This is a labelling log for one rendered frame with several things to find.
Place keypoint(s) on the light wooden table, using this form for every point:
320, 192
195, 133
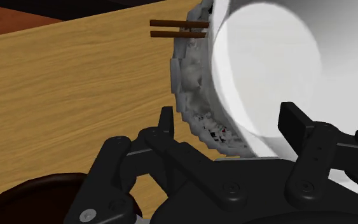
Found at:
73, 93

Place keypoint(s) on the grey rough textured bowl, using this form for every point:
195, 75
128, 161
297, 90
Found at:
191, 77

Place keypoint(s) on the dark brown bowl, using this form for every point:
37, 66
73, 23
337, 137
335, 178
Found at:
26, 201

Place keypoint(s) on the large white cup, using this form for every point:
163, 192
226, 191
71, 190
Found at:
265, 62

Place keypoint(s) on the brown chopstick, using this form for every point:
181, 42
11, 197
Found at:
178, 34
178, 23

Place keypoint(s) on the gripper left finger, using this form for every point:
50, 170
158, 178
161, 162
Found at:
110, 173

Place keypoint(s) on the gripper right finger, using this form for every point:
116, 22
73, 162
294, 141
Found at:
316, 149

